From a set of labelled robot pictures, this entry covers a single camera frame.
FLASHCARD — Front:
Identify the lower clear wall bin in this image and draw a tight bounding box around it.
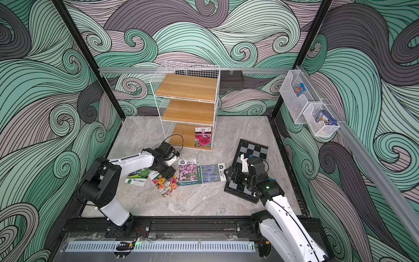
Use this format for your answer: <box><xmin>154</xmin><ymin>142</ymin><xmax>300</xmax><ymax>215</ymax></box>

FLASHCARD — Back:
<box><xmin>303</xmin><ymin>102</ymin><xmax>339</xmax><ymax>138</ymax></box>

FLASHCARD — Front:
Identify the blue red item in bin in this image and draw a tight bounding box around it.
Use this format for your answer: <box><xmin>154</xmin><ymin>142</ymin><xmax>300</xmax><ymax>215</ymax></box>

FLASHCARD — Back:
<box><xmin>294</xmin><ymin>83</ymin><xmax>306</xmax><ymax>97</ymax></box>

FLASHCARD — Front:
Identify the white wire shelf rack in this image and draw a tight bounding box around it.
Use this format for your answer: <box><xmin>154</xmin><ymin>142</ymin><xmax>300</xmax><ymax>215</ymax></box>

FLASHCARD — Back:
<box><xmin>149</xmin><ymin>61</ymin><xmax>221</xmax><ymax>151</ymax></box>

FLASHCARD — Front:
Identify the grey slotted cable duct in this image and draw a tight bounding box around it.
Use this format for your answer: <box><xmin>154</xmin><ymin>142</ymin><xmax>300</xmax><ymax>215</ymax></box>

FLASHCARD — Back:
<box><xmin>64</xmin><ymin>241</ymin><xmax>256</xmax><ymax>253</ymax></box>

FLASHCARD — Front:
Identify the lavender seed packet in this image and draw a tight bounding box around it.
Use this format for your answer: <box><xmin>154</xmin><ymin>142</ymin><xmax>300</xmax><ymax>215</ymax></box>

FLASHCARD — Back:
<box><xmin>198</xmin><ymin>163</ymin><xmax>227</xmax><ymax>184</ymax></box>

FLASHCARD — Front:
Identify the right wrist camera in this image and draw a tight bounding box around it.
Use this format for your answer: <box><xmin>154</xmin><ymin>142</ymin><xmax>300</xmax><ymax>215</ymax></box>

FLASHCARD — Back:
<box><xmin>240</xmin><ymin>154</ymin><xmax>249</xmax><ymax>174</ymax></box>

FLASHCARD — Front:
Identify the mixed colour flower seed packet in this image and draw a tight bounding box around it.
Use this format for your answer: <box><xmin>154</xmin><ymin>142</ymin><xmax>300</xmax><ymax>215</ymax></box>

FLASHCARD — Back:
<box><xmin>148</xmin><ymin>171</ymin><xmax>178</xmax><ymax>197</ymax></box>

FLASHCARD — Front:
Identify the black wall bin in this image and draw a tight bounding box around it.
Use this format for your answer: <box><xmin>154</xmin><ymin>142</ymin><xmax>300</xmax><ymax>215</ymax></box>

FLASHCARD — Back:
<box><xmin>219</xmin><ymin>71</ymin><xmax>244</xmax><ymax>92</ymax></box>

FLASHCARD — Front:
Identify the blue card box in bin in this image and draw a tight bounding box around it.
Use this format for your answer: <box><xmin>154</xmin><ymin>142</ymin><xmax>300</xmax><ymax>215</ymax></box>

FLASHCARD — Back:
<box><xmin>315</xmin><ymin>110</ymin><xmax>338</xmax><ymax>126</ymax></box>

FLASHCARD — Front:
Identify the green leaf seed packet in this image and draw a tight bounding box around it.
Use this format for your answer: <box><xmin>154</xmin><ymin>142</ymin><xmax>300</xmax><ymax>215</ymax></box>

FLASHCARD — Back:
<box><xmin>125</xmin><ymin>168</ymin><xmax>151</xmax><ymax>186</ymax></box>

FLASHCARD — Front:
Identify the magenta flower seed packet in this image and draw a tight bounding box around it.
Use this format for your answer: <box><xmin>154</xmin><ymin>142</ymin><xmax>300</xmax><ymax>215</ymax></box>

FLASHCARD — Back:
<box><xmin>194</xmin><ymin>127</ymin><xmax>212</xmax><ymax>150</ymax></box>

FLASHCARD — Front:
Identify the upper clear wall bin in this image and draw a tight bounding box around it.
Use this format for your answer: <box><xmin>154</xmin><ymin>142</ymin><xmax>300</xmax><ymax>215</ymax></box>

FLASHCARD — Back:
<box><xmin>279</xmin><ymin>70</ymin><xmax>315</xmax><ymax>124</ymax></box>

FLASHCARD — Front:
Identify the black white chessboard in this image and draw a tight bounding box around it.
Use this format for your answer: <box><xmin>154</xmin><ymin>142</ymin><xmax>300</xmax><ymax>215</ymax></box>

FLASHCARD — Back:
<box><xmin>224</xmin><ymin>139</ymin><xmax>268</xmax><ymax>204</ymax></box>

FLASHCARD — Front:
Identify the pink flower seed packet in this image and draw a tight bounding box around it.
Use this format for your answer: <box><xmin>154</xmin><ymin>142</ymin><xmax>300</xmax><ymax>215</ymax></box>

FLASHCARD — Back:
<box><xmin>177</xmin><ymin>159</ymin><xmax>202</xmax><ymax>186</ymax></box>

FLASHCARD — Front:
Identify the clear wall bin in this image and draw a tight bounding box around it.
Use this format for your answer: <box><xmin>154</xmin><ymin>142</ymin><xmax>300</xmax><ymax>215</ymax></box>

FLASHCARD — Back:
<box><xmin>303</xmin><ymin>102</ymin><xmax>339</xmax><ymax>138</ymax></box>
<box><xmin>279</xmin><ymin>70</ymin><xmax>315</xmax><ymax>124</ymax></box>

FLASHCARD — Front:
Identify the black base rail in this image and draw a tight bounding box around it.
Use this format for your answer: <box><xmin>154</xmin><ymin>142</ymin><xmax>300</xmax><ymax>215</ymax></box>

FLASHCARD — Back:
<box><xmin>62</xmin><ymin>215</ymin><xmax>325</xmax><ymax>239</ymax></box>

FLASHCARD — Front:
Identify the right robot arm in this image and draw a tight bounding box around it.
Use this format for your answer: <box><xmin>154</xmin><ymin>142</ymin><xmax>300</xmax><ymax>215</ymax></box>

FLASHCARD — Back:
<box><xmin>237</xmin><ymin>154</ymin><xmax>329</xmax><ymax>262</ymax></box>

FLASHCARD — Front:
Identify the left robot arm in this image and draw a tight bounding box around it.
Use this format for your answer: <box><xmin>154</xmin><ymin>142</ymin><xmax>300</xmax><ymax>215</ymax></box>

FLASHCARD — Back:
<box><xmin>77</xmin><ymin>141</ymin><xmax>180</xmax><ymax>227</ymax></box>

